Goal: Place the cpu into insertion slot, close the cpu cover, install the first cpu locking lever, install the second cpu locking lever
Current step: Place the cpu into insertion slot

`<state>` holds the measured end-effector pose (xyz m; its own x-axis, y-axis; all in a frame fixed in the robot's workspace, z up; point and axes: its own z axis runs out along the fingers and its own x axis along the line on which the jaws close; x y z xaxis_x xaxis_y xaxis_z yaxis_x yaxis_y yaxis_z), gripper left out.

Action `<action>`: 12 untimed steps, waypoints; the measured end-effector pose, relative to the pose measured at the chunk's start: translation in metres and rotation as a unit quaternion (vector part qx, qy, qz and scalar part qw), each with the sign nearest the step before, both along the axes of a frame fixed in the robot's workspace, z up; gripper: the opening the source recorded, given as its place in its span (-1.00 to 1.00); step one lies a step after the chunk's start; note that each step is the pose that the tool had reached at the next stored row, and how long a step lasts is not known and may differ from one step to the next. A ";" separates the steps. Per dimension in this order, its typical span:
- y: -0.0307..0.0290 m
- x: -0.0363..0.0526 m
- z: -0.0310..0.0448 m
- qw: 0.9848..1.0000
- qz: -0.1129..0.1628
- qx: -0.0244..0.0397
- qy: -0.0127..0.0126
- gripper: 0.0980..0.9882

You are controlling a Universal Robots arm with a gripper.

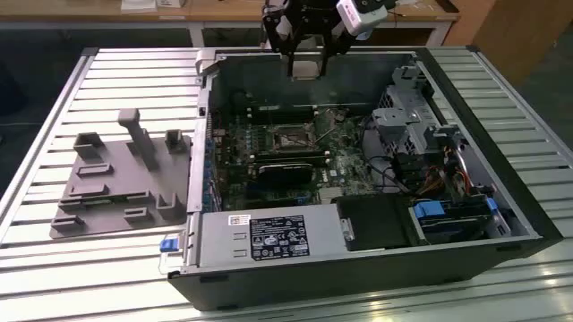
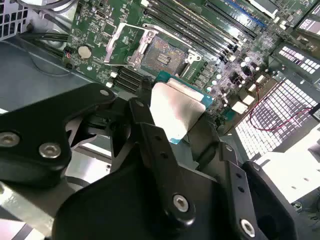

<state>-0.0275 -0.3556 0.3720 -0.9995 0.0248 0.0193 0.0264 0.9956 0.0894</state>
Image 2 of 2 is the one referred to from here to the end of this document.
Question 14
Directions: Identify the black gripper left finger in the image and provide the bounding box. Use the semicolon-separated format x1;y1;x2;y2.
0;83;197;232

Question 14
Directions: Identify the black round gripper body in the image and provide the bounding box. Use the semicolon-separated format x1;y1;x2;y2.
51;109;241;240

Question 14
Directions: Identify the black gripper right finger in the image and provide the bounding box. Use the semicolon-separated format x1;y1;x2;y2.
187;116;299;240

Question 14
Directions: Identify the silver CPU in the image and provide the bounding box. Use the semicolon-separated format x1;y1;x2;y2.
149;70;215;145

